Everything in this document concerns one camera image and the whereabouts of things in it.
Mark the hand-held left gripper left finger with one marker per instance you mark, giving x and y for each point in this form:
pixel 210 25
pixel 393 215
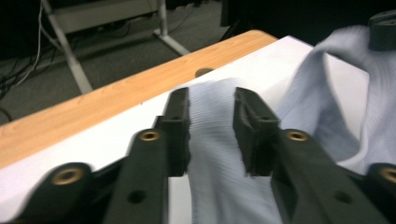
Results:
pixel 179 133

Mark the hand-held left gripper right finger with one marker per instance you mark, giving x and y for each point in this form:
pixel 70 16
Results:
pixel 257 140

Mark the light blue garment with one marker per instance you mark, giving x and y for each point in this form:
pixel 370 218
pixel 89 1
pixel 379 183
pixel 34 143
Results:
pixel 214 155

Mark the white table mat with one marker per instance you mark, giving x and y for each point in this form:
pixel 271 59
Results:
pixel 109 140

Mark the metal stand frame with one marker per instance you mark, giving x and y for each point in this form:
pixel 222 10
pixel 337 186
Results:
pixel 93 14

